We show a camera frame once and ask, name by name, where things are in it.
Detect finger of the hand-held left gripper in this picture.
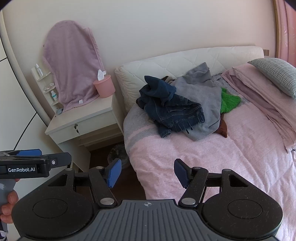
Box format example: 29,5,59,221
5,149,43,160
44,152,72,172

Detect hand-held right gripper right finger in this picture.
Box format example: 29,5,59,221
174,159,249,207

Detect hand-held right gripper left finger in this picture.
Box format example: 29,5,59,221
47,159,122,207

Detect dark blue jeans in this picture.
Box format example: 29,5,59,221
136,75,205,139

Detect person's left hand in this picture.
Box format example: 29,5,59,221
0,190,19,224

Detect bed with pink sheet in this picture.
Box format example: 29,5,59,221
123,74,296,241

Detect white nightstand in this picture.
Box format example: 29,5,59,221
45,94,124,173

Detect brown garment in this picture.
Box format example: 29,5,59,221
216,117,228,138

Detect white shelf organizer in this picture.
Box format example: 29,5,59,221
31,64,64,114

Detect grey sweatshirt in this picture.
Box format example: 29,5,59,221
172,62,223,141

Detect round pink tissue box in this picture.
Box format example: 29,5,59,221
93,75,116,98

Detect green knit garment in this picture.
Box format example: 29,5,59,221
220,87,241,114

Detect lilac towel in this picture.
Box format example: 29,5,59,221
42,20,107,113

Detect white quilted headboard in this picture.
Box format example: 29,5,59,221
114,46,264,114

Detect folded pink blanket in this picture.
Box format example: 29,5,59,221
221,63,296,153

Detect grey checked pillow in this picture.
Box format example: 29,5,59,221
247,57,296,100

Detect pink curtain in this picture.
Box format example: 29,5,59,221
273,0,296,67

